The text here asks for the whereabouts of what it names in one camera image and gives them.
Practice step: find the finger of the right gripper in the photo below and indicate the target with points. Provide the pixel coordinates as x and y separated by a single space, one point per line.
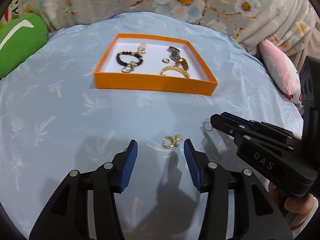
229 124
263 128

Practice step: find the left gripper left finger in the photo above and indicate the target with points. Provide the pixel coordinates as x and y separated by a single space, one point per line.
65 215

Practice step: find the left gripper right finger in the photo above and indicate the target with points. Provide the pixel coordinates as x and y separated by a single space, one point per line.
256 215

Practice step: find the gold pearl earring pair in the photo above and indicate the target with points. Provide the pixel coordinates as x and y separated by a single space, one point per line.
172 141

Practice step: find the gold chain bangle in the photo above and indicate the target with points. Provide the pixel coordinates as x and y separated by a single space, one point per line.
175 69

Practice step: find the silver wrist watch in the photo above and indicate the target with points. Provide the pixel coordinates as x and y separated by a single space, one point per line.
174 53

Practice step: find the small gold hoop earring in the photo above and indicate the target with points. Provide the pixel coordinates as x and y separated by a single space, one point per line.
132 64

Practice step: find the person's right hand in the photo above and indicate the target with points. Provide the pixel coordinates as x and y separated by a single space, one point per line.
302 208

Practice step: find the pink white pillow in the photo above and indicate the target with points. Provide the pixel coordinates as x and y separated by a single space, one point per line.
282 71

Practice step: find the light blue palm bedsheet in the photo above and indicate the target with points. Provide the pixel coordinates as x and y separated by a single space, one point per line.
54 120

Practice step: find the orange cardboard box tray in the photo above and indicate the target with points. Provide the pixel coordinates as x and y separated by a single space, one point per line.
109 74

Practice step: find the grey floral blanket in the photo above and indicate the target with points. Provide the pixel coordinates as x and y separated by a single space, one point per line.
291 25

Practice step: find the green plush pillow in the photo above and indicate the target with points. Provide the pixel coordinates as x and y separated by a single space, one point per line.
20 39

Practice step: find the colourful monkey cartoon blanket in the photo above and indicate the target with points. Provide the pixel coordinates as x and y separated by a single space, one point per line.
11 13

